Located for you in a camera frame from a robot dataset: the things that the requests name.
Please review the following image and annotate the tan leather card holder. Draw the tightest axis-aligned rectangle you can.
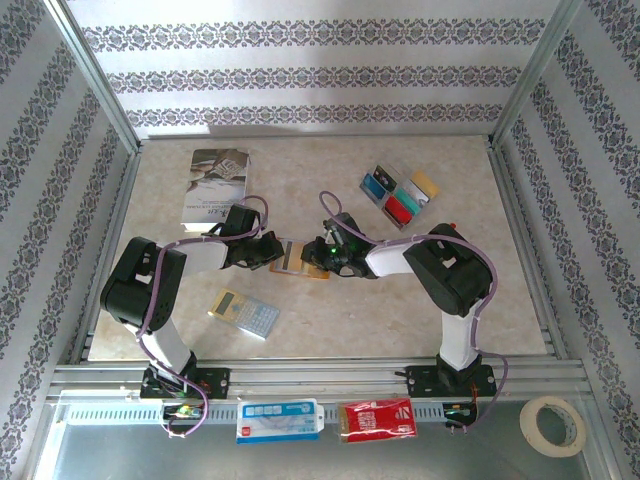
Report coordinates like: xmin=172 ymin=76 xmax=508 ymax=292
xmin=268 ymin=237 xmax=332 ymax=281

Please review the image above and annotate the white card with dark stripe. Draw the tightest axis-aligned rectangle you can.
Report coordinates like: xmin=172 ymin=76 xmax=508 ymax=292
xmin=280 ymin=239 xmax=308 ymax=275

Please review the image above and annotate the red card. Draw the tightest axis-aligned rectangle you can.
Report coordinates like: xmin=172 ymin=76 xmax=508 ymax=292
xmin=384 ymin=195 xmax=414 ymax=229

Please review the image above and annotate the blue card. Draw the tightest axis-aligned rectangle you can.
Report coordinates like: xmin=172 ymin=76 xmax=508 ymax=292
xmin=360 ymin=174 xmax=389 ymax=204

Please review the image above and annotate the clear plastic card box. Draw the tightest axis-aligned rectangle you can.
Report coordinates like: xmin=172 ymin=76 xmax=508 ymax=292
xmin=358 ymin=163 xmax=442 ymax=232

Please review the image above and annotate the teal card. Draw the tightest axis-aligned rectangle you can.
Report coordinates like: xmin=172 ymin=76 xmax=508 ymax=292
xmin=394 ymin=187 xmax=424 ymax=214

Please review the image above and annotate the black card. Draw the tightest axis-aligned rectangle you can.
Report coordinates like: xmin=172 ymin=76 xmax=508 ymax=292
xmin=374 ymin=164 xmax=401 ymax=191

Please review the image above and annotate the silver card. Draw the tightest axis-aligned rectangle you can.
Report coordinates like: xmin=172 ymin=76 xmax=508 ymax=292
xmin=402 ymin=179 xmax=431 ymax=206

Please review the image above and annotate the gold card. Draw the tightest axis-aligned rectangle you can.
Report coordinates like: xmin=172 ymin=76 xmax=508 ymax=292
xmin=412 ymin=169 xmax=442 ymax=199

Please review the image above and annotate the gold and silver calculator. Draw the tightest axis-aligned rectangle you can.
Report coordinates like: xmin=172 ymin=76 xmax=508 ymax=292
xmin=207 ymin=288 xmax=281 ymax=341

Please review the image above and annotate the paperback book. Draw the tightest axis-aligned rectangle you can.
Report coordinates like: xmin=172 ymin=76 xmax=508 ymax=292
xmin=180 ymin=147 xmax=250 ymax=234

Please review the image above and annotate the red package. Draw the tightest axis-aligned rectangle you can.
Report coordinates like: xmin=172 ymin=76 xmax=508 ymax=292
xmin=337 ymin=397 xmax=418 ymax=445

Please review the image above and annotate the blue and white package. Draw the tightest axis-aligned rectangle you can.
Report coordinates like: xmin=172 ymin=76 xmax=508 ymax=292
xmin=235 ymin=398 xmax=325 ymax=445

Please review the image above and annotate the small electronics board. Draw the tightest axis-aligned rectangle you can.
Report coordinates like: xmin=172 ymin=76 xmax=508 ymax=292
xmin=160 ymin=403 xmax=207 ymax=422
xmin=442 ymin=401 xmax=480 ymax=432

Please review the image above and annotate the masking tape roll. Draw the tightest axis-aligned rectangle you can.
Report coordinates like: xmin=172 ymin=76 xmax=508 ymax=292
xmin=518 ymin=396 xmax=587 ymax=459

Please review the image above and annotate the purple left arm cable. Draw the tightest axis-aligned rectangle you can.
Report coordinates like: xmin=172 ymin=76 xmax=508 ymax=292
xmin=135 ymin=195 xmax=271 ymax=439

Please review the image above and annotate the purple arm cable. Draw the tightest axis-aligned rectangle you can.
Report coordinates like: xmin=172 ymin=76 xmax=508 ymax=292
xmin=319 ymin=191 xmax=509 ymax=434
xmin=135 ymin=195 xmax=271 ymax=439

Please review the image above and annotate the aluminium frame rail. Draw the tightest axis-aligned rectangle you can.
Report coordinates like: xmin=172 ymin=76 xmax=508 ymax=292
xmin=48 ymin=357 xmax=592 ymax=402

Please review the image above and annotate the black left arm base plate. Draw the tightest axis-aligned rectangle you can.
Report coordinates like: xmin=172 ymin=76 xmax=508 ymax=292
xmin=139 ymin=367 xmax=232 ymax=400

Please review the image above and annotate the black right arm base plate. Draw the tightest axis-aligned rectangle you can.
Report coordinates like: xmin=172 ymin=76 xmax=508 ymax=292
xmin=404 ymin=364 xmax=497 ymax=399

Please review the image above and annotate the aluminium side rail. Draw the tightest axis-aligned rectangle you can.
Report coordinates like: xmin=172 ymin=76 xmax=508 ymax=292
xmin=487 ymin=139 xmax=569 ymax=359
xmin=69 ymin=149 xmax=144 ymax=366

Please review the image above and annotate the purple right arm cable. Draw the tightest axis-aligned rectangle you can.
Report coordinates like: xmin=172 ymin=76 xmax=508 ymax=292
xmin=319 ymin=191 xmax=509 ymax=434

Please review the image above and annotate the grey slotted cable duct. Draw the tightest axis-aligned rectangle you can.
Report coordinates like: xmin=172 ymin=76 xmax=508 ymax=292
xmin=64 ymin=402 xmax=481 ymax=426

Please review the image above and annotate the aluminium frame post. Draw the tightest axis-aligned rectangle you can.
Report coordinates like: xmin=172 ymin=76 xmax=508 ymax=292
xmin=492 ymin=0 xmax=584 ymax=146
xmin=42 ymin=0 xmax=142 ymax=156

